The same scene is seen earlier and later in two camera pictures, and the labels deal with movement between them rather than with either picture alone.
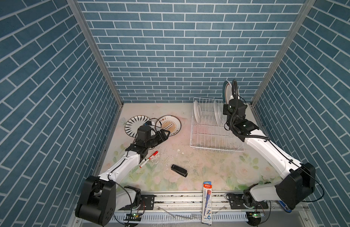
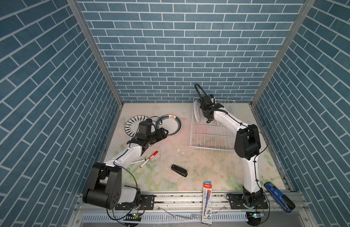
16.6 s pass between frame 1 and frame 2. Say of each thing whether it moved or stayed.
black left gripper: stayed
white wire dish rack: stayed
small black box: stayed
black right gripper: moved
